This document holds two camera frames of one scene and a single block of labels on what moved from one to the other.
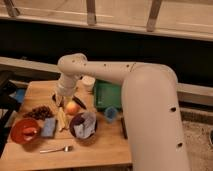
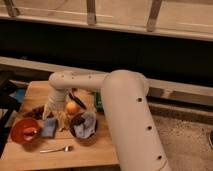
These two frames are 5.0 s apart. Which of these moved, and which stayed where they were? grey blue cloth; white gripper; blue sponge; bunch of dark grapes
Moved: white gripper
Stayed: blue sponge; bunch of dark grapes; grey blue cloth
